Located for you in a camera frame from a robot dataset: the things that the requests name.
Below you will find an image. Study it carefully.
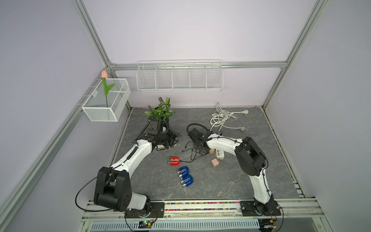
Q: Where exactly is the black USB cable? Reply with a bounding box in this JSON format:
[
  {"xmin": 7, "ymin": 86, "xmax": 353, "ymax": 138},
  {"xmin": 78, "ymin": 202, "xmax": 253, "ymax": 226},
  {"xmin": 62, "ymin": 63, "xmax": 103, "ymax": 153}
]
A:
[
  {"xmin": 180, "ymin": 140, "xmax": 209, "ymax": 161},
  {"xmin": 179, "ymin": 144, "xmax": 209, "ymax": 163}
]

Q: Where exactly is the red electric shaver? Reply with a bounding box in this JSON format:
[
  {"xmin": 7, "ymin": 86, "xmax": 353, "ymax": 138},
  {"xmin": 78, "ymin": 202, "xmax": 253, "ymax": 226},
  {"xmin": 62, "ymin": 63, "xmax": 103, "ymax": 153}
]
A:
[{"xmin": 168, "ymin": 157, "xmax": 180, "ymax": 166}]

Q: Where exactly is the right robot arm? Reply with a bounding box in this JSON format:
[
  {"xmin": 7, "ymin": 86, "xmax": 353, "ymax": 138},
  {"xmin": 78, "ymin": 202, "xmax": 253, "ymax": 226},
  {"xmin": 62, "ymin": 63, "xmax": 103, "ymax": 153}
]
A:
[{"xmin": 186, "ymin": 123, "xmax": 282, "ymax": 216}]

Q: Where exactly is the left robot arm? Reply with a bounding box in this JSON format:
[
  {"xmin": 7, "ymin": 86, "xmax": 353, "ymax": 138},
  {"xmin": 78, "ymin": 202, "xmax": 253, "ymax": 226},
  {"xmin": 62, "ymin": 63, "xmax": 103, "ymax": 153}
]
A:
[{"xmin": 88, "ymin": 119, "xmax": 181, "ymax": 216}]

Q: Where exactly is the cream hand-shaped holder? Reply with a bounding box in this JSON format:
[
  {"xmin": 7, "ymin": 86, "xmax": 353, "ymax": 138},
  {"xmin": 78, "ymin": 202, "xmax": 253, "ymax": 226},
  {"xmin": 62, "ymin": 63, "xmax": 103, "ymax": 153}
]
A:
[{"xmin": 156, "ymin": 145, "xmax": 166, "ymax": 150}]

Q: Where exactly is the potted green plant black vase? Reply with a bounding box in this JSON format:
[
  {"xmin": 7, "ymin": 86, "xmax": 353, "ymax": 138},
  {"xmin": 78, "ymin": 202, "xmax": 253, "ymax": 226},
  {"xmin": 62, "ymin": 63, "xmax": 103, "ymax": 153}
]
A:
[{"xmin": 145, "ymin": 97, "xmax": 175, "ymax": 120}]

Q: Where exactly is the white power strip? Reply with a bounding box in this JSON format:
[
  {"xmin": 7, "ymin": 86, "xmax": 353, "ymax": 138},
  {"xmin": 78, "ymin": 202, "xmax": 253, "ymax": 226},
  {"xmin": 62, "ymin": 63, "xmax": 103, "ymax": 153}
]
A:
[{"xmin": 215, "ymin": 149, "xmax": 225, "ymax": 160}]

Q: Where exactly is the pink charger cube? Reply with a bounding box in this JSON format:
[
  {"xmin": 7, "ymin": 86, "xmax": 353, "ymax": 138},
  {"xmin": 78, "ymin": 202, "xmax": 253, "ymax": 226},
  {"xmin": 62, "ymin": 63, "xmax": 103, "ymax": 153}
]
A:
[{"xmin": 211, "ymin": 158, "xmax": 221, "ymax": 167}]

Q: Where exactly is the pink artificial tulip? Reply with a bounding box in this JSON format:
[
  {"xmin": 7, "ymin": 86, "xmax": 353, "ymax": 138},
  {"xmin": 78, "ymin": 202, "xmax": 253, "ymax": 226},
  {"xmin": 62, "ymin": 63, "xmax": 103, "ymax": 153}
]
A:
[{"xmin": 101, "ymin": 71, "xmax": 115, "ymax": 107}]

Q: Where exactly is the white power cord bundle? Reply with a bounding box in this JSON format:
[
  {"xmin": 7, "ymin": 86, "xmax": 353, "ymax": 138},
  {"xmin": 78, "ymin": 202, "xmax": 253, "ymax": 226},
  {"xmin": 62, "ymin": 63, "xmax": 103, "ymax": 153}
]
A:
[{"xmin": 210, "ymin": 102, "xmax": 250, "ymax": 132}]

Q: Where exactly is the white wire basket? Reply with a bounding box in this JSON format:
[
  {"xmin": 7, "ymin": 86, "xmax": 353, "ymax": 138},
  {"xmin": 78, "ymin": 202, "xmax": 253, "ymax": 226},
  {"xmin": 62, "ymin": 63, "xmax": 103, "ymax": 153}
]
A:
[{"xmin": 82, "ymin": 78, "xmax": 130, "ymax": 122}]

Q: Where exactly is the long white wire shelf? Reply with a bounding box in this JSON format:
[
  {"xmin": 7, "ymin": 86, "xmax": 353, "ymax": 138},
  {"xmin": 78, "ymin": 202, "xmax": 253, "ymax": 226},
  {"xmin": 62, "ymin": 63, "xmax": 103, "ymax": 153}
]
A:
[{"xmin": 136, "ymin": 60, "xmax": 224, "ymax": 91}]

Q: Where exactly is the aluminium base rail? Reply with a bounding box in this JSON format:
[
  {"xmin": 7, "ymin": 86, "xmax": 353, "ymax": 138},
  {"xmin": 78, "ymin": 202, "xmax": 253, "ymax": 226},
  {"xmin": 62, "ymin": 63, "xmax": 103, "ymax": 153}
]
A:
[{"xmin": 82, "ymin": 198, "xmax": 325, "ymax": 222}]

